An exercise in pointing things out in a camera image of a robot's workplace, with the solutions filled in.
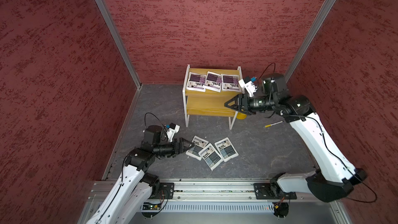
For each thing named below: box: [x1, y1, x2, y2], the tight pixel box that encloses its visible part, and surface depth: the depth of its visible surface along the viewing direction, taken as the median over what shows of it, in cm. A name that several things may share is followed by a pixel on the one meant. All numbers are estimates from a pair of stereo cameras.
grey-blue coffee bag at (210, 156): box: [197, 143, 224, 171], surface depth 86 cm
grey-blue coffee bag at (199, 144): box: [185, 135, 209, 161], surface depth 89 cm
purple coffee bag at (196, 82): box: [186, 72, 207, 93], surface depth 76 cm
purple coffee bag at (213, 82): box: [203, 71, 223, 93], surface depth 76 cm
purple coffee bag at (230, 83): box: [220, 73, 242, 93], surface depth 76 cm
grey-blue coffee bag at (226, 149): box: [214, 136, 239, 163], surface depth 89 cm
